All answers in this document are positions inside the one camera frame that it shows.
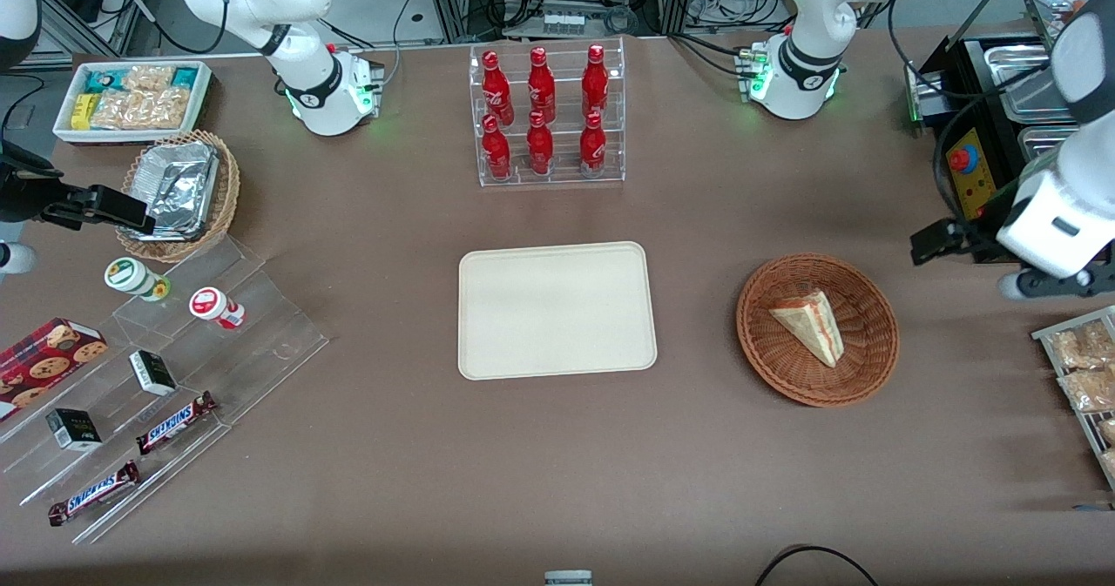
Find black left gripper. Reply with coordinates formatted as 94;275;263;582
910;218;1003;266

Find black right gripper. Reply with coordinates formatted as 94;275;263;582
0;177;158;235

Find triangle sandwich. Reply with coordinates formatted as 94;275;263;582
768;290;844;368

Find light wicker basket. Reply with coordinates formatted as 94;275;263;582
116;130;241;263

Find tray of packaged snacks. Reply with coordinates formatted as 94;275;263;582
1032;306;1115;491

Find brown wicker basket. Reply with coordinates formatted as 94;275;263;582
736;253;900;408

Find beige plastic tray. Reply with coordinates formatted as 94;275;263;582
458;241;658;381

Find yellow control panel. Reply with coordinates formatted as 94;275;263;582
946;127;999;221

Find green lid yogurt cup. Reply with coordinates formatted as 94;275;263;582
105;257;171;302

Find aluminium foil trays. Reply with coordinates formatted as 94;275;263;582
131;140;220;240

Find white plastic snack bin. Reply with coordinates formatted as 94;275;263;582
52;60;214;147

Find large clear cracker bag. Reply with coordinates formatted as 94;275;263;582
90;87;194;131

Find black food warmer case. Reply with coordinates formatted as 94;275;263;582
906;0;1115;265

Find steel warmer pan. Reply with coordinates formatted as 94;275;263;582
984;44;1062;124
1017;125;1083;171

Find small clear cracker bag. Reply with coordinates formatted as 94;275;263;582
120;64;178;93

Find red lid yogurt cup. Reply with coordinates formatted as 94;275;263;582
189;286;246;331

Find red cookie box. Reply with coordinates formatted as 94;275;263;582
0;318;110;421

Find small black box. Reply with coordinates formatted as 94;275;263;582
129;350;178;396
45;408;103;453

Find clear bag of snacks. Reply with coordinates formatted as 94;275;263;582
1048;323;1115;369
1058;367;1115;413

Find clear acrylic stepped shelf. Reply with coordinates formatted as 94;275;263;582
0;236;330;545

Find snickers chocolate bar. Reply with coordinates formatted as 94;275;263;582
48;461;141;527
136;392;219;456

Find red cola bottle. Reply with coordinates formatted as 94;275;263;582
527;46;557;124
482;114;512;180
482;50;515;125
582;44;610;119
526;111;555;176
579;111;607;175

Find clear acrylic bottle rack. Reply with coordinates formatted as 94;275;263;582
469;36;626;188

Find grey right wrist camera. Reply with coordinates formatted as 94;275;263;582
0;241;38;279

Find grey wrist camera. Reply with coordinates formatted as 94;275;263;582
0;241;38;279
997;268;1115;301

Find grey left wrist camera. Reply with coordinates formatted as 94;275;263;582
997;268;1115;301

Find black cable loop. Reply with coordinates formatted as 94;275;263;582
753;544;881;586

